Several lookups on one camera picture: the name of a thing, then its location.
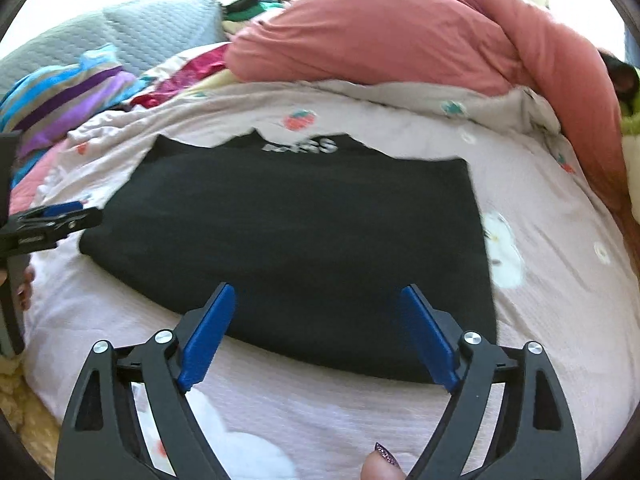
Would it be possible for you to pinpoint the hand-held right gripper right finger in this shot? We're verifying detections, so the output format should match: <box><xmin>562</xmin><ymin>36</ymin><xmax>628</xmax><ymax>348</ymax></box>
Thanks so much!
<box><xmin>400</xmin><ymin>284</ymin><xmax>583</xmax><ymax>480</ymax></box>

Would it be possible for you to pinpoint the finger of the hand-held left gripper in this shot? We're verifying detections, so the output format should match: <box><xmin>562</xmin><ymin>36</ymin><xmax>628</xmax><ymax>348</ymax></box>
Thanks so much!
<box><xmin>0</xmin><ymin>207</ymin><xmax>104</xmax><ymax>253</ymax></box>
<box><xmin>17</xmin><ymin>201</ymin><xmax>87</xmax><ymax>222</ymax></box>

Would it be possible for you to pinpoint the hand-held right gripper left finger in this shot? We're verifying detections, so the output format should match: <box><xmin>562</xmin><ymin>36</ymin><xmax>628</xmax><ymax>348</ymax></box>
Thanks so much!
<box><xmin>56</xmin><ymin>282</ymin><xmax>237</xmax><ymax>480</ymax></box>

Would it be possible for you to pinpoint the black sweatshirt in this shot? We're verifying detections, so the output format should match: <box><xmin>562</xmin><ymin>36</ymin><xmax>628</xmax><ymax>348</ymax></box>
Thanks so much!
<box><xmin>79</xmin><ymin>130</ymin><xmax>498</xmax><ymax>386</ymax></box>

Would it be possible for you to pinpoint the person's left forearm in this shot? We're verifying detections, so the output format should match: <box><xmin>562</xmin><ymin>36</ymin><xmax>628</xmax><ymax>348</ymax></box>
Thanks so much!
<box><xmin>0</xmin><ymin>355</ymin><xmax>57</xmax><ymax>472</ymax></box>

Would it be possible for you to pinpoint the stack of folded clothes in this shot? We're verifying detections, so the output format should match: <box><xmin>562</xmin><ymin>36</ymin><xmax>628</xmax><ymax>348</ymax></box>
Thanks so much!
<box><xmin>220</xmin><ymin>0</ymin><xmax>301</xmax><ymax>36</ymax></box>

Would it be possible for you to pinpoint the person's left hand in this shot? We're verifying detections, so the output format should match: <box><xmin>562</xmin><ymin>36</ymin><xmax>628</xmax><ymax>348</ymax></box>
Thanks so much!
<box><xmin>15</xmin><ymin>265</ymin><xmax>37</xmax><ymax>311</ymax></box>

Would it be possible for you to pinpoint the person's right hand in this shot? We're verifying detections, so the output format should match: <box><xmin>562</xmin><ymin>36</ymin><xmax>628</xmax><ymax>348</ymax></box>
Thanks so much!
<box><xmin>361</xmin><ymin>441</ymin><xmax>407</xmax><ymax>480</ymax></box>

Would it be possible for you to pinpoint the pink quilted pillow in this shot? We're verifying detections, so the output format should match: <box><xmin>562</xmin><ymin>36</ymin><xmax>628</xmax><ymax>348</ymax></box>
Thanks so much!
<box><xmin>10</xmin><ymin>137</ymin><xmax>71</xmax><ymax>216</ymax></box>

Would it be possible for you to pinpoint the strawberry print blanket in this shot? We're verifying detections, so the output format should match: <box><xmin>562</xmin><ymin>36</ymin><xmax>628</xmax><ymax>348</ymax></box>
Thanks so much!
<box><xmin>22</xmin><ymin>79</ymin><xmax>640</xmax><ymax>480</ymax></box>

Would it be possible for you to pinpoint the striped velvet cloth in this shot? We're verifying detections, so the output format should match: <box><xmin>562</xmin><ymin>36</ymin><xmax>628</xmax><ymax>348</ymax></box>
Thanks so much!
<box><xmin>0</xmin><ymin>44</ymin><xmax>138</xmax><ymax>188</ymax></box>

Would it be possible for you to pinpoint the red patchwork cloth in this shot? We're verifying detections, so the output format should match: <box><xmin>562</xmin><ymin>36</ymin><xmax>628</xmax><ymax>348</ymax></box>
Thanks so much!
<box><xmin>127</xmin><ymin>42</ymin><xmax>233</xmax><ymax>111</ymax></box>

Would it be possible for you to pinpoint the grey quilted pillow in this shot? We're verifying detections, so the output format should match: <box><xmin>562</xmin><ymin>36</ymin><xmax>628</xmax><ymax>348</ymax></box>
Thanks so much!
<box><xmin>0</xmin><ymin>0</ymin><xmax>231</xmax><ymax>96</ymax></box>

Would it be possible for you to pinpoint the pale yellow sheet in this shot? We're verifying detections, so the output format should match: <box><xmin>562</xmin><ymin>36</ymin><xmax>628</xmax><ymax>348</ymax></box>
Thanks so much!
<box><xmin>190</xmin><ymin>67</ymin><xmax>251</xmax><ymax>98</ymax></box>

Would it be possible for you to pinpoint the yellow-green cloth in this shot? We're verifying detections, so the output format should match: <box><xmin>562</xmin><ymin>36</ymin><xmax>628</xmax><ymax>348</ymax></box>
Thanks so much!
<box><xmin>620</xmin><ymin>67</ymin><xmax>640</xmax><ymax>137</ymax></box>

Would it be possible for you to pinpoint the pink duvet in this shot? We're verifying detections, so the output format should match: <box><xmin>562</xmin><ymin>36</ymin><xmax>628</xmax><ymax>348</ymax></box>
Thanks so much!
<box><xmin>225</xmin><ymin>0</ymin><xmax>640</xmax><ymax>241</ymax></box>

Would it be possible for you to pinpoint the dark cloth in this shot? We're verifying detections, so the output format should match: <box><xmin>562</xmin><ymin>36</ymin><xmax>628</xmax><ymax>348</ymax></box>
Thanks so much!
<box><xmin>597</xmin><ymin>50</ymin><xmax>640</xmax><ymax>106</ymax></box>

